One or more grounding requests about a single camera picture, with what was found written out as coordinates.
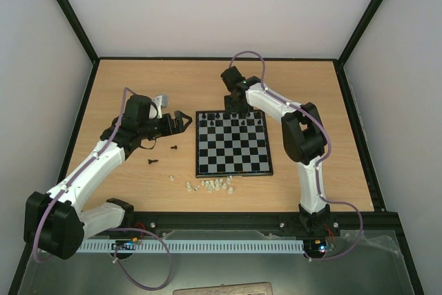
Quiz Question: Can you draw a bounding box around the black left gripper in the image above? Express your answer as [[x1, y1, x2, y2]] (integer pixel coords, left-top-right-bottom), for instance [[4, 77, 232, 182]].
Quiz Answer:
[[140, 111, 193, 140]]

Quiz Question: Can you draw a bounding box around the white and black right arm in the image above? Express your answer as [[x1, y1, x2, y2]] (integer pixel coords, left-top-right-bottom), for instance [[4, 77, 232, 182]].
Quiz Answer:
[[220, 66, 330, 234]]

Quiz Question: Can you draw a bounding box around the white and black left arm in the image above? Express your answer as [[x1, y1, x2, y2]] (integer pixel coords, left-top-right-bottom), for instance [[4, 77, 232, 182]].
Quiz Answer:
[[23, 93, 192, 263]]

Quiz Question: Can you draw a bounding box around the white chess pieces cluster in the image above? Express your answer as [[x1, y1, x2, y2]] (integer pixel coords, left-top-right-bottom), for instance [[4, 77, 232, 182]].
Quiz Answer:
[[200, 175, 233, 192]]

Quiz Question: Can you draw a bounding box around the small circuit board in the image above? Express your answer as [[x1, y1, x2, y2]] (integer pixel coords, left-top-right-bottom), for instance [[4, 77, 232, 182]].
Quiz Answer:
[[311, 237, 336, 253]]

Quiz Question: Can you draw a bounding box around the black and grey chessboard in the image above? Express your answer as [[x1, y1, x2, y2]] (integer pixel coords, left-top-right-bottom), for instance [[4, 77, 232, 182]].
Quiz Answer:
[[195, 110, 273, 178]]

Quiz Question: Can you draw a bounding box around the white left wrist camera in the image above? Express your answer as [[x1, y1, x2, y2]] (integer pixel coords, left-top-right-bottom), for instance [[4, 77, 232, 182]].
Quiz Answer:
[[149, 94, 169, 119]]

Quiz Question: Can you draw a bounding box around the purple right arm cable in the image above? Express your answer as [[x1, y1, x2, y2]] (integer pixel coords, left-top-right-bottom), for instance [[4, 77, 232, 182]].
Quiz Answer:
[[229, 50, 363, 262]]

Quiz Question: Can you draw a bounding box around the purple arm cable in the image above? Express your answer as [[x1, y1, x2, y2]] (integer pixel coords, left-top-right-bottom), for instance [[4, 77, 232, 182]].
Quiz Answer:
[[33, 87, 173, 289], [229, 50, 363, 262]]

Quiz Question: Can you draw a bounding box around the light blue cable duct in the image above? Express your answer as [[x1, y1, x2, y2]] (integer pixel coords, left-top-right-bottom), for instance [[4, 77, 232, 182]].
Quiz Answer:
[[77, 239, 305, 254]]

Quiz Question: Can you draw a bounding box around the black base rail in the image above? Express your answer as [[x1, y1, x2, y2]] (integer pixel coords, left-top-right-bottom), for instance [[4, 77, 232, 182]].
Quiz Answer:
[[117, 211, 403, 239]]

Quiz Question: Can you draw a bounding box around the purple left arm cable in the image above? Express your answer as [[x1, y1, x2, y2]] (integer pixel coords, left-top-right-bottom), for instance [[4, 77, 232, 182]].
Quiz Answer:
[[33, 87, 173, 289]]

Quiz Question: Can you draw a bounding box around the black enclosure frame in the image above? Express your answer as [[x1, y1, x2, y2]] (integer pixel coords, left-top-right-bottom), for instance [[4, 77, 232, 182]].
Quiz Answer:
[[6, 0, 442, 295]]

